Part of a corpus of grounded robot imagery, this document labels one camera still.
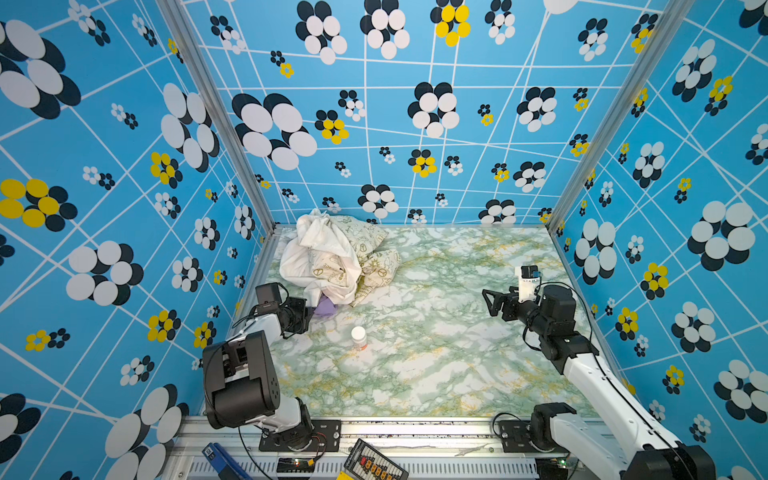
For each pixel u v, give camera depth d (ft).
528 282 2.28
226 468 2.17
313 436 2.37
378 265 3.18
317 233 3.24
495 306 2.41
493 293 2.43
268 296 2.42
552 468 2.32
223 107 2.84
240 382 1.51
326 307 3.06
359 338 2.72
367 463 2.25
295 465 2.37
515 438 2.37
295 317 2.59
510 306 2.35
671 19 2.24
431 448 2.37
